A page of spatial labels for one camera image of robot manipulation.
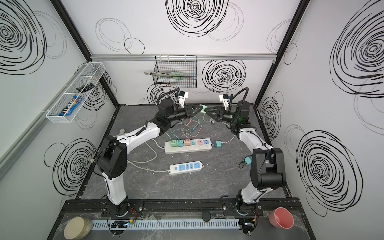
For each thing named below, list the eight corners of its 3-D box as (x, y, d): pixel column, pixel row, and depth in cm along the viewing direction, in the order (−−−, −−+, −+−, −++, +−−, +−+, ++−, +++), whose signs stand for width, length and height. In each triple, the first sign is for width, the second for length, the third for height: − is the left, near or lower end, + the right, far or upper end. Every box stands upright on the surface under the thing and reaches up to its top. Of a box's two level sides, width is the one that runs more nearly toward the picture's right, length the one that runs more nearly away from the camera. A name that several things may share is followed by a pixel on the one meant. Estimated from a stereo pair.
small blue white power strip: (170, 174, 87) (169, 172, 84) (170, 166, 90) (169, 164, 87) (203, 170, 88) (203, 168, 86) (202, 162, 91) (202, 160, 89)
